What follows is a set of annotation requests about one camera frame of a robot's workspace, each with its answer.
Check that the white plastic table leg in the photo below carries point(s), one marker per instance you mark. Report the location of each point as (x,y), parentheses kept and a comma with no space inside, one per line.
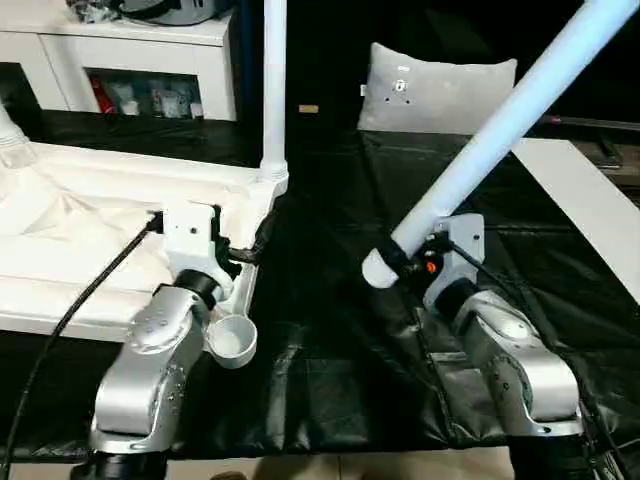
(12,135)
(274,80)
(500,130)

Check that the white plastic table top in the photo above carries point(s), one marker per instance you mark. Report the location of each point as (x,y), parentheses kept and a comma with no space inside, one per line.
(70,220)

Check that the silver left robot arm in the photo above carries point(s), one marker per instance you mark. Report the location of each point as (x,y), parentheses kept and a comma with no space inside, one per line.
(150,370)

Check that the black work mat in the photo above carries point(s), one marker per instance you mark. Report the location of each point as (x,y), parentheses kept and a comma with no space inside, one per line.
(330,330)

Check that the small yellow label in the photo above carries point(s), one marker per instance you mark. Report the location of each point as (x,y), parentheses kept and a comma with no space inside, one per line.
(308,108)

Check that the grey pillow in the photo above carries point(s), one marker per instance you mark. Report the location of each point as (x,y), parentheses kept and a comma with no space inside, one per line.
(430,90)

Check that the dark round appliance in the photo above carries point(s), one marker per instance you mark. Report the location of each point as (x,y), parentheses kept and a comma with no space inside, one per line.
(180,8)

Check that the white cabinet with glass doors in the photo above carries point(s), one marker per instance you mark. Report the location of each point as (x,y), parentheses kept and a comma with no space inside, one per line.
(40,50)

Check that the dark clutter pile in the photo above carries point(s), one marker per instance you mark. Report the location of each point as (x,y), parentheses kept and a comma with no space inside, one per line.
(90,10)

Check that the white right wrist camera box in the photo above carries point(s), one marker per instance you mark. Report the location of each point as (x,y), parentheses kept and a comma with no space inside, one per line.
(458,250)

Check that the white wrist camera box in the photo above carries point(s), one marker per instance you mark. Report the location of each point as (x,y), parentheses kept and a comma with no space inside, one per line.
(192,245)
(458,250)

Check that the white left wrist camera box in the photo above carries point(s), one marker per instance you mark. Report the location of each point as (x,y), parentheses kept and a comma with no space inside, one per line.
(192,245)

